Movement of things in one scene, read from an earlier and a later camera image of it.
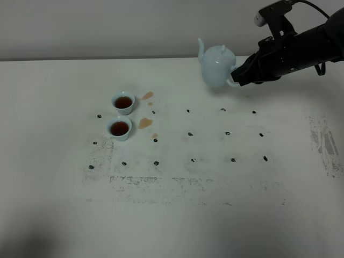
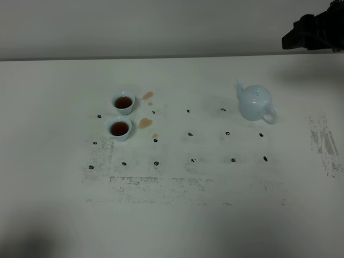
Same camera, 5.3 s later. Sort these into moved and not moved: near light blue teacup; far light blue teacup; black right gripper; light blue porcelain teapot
Moved: black right gripper; light blue porcelain teapot
Not moved: far light blue teacup; near light blue teacup
